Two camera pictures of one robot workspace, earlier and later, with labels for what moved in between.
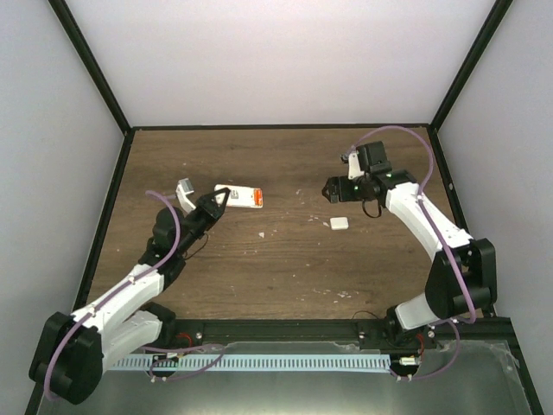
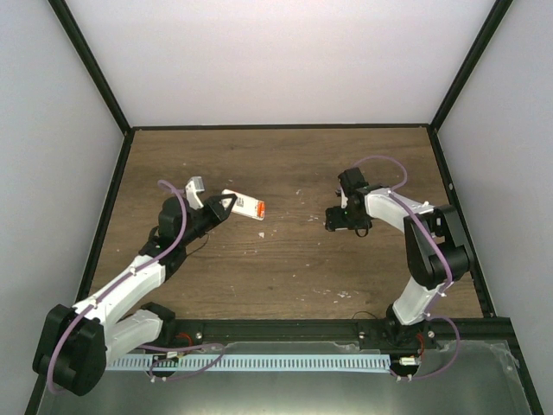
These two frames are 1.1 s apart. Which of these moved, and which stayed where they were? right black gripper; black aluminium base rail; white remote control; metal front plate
Moved: white remote control; right black gripper
Stayed: metal front plate; black aluminium base rail
